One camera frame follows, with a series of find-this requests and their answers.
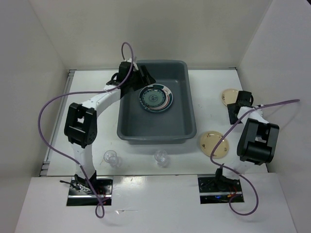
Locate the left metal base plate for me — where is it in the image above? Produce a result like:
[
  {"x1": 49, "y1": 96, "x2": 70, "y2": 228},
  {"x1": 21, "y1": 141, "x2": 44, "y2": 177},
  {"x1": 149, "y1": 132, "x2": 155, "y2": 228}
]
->
[{"x1": 66, "y1": 176, "x2": 113, "y2": 206}]

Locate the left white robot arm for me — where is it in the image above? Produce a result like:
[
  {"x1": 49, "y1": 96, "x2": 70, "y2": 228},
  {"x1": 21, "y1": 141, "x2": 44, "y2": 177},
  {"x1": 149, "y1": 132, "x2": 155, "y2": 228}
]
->
[{"x1": 64, "y1": 61, "x2": 156, "y2": 194}]

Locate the cream plate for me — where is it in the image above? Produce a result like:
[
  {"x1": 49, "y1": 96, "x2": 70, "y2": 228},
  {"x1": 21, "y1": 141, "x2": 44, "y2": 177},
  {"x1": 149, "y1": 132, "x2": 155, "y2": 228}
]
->
[
  {"x1": 221, "y1": 88, "x2": 239, "y2": 106},
  {"x1": 199, "y1": 131, "x2": 229, "y2": 159}
]

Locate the purple cable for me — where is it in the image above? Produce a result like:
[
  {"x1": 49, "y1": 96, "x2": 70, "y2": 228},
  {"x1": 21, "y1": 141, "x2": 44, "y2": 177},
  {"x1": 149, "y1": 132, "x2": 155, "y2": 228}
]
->
[
  {"x1": 38, "y1": 42, "x2": 137, "y2": 218},
  {"x1": 209, "y1": 98, "x2": 300, "y2": 216}
]

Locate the grey plastic bin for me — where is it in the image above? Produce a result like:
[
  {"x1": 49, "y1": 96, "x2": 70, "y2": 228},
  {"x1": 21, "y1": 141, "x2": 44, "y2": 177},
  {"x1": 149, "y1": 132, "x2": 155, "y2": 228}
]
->
[{"x1": 117, "y1": 60, "x2": 197, "y2": 144}]

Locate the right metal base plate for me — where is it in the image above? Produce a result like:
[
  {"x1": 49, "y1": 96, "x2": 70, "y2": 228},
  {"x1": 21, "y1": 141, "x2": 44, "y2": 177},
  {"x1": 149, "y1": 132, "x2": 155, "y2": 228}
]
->
[{"x1": 197, "y1": 175, "x2": 244, "y2": 204}]

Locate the clear plastic cup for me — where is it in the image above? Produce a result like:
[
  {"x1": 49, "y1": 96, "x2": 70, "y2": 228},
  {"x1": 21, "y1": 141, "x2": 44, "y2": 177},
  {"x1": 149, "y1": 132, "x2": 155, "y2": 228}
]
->
[
  {"x1": 102, "y1": 150, "x2": 122, "y2": 168},
  {"x1": 154, "y1": 150, "x2": 169, "y2": 167}
]

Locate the white plate green red rim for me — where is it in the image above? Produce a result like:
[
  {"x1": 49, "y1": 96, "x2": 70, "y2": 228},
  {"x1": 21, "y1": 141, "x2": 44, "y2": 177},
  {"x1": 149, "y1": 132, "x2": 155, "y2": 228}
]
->
[{"x1": 139, "y1": 84, "x2": 173, "y2": 113}]

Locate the metal base plate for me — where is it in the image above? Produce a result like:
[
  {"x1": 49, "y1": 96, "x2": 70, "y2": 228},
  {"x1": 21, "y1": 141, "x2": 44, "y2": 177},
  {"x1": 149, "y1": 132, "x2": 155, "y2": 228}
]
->
[
  {"x1": 66, "y1": 176, "x2": 113, "y2": 206},
  {"x1": 197, "y1": 175, "x2": 244, "y2": 204}
]

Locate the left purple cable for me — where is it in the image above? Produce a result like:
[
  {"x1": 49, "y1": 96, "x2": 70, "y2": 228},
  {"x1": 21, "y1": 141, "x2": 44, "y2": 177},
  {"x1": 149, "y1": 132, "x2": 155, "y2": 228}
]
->
[{"x1": 38, "y1": 42, "x2": 137, "y2": 218}]

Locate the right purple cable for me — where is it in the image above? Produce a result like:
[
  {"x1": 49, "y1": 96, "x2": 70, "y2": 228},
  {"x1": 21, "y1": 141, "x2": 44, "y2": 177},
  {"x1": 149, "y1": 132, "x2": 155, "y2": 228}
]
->
[{"x1": 209, "y1": 98, "x2": 300, "y2": 216}]

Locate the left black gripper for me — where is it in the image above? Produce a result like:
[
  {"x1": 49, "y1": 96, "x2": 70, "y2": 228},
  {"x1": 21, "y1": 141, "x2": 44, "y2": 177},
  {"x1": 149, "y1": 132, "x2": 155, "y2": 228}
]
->
[{"x1": 127, "y1": 65, "x2": 155, "y2": 91}]

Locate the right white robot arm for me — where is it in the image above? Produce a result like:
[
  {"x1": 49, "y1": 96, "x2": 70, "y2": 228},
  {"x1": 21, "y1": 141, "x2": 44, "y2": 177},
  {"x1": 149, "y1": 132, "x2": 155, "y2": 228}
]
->
[{"x1": 227, "y1": 91, "x2": 279, "y2": 174}]

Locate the small green patterned plate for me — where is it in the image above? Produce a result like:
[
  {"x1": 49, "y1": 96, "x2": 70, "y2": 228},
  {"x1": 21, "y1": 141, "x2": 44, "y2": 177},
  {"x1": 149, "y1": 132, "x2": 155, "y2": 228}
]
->
[{"x1": 141, "y1": 88, "x2": 166, "y2": 108}]

